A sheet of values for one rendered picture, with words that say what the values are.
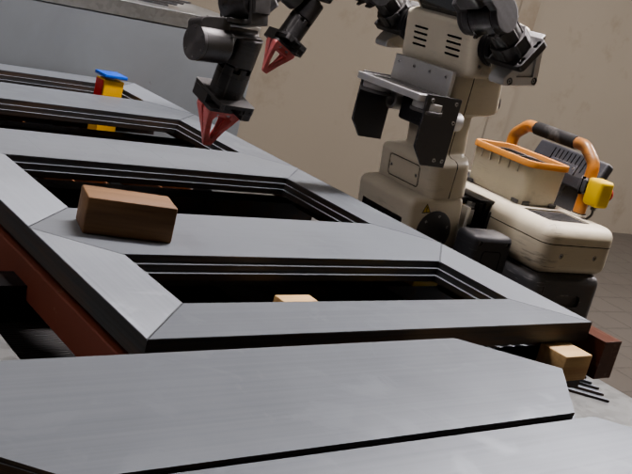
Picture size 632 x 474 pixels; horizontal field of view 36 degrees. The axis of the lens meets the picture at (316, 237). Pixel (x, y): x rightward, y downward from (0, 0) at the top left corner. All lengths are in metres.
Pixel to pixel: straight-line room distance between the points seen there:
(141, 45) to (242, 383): 1.85
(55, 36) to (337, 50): 2.95
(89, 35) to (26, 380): 1.84
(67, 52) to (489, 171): 1.13
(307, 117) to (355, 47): 0.46
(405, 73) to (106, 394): 1.61
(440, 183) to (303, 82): 3.06
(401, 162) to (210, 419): 1.57
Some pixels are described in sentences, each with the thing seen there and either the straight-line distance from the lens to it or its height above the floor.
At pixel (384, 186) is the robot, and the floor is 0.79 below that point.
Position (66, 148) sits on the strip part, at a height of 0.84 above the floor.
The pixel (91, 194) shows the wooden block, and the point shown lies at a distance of 1.29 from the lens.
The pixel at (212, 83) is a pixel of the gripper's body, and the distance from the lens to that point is 1.62.
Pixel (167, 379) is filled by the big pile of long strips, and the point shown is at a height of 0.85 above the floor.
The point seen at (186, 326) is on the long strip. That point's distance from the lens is 1.05.
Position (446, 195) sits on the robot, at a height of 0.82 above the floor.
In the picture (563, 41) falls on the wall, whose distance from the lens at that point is 6.42.
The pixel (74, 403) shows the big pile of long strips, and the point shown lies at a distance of 0.84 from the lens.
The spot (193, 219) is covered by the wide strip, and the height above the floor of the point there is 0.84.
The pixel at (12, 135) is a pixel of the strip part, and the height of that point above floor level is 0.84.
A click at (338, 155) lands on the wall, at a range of 5.53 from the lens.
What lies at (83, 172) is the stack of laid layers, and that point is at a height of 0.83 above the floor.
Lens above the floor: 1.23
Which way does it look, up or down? 15 degrees down
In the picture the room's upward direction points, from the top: 14 degrees clockwise
